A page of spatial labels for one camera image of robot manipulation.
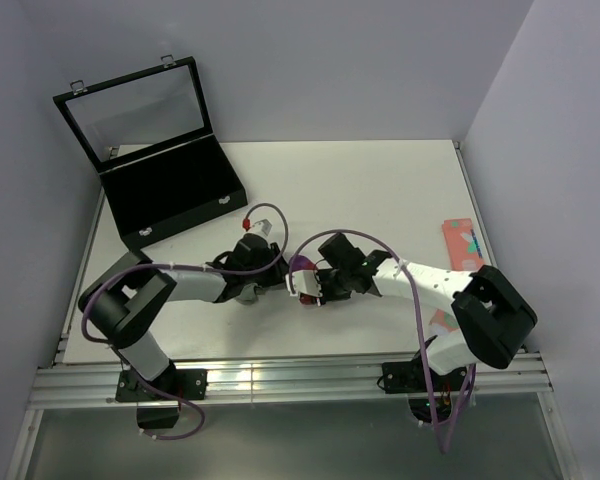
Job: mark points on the pink patterned sock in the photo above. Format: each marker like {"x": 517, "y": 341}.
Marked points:
{"x": 464, "y": 254}

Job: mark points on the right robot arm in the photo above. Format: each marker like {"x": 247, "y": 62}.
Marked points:
{"x": 493, "y": 318}

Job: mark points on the black display case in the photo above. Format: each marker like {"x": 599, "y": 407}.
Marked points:
{"x": 149, "y": 137}

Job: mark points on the maroon sock with orange cuff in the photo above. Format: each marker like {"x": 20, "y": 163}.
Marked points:
{"x": 302, "y": 263}

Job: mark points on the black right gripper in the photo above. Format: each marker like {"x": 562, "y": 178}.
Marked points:
{"x": 327, "y": 296}

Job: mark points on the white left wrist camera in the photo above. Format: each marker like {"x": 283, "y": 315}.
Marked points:
{"x": 261, "y": 228}

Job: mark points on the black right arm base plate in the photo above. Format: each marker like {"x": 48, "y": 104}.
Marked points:
{"x": 403, "y": 377}

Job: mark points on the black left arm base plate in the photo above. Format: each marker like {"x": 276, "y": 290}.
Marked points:
{"x": 189, "y": 384}

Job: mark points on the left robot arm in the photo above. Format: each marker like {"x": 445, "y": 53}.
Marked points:
{"x": 124, "y": 302}

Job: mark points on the aluminium frame rail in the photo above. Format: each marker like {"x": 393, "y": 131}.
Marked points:
{"x": 296, "y": 379}

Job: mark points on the grey-green ankle sock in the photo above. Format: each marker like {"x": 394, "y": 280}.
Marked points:
{"x": 249, "y": 294}

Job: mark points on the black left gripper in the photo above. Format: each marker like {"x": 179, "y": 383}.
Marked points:
{"x": 277, "y": 275}

